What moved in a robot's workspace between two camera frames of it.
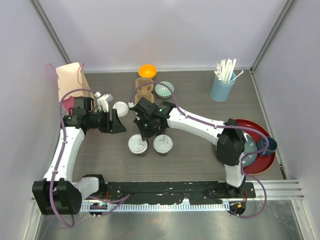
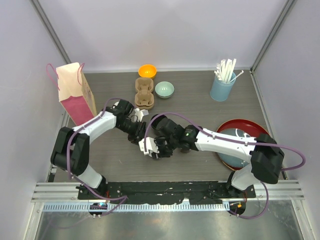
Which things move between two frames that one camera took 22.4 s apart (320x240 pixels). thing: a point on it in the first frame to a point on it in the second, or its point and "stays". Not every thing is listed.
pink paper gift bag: [70, 77] stays
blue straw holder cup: [220, 91] stays
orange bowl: [147, 70] stays
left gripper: [114, 126] to [139, 133]
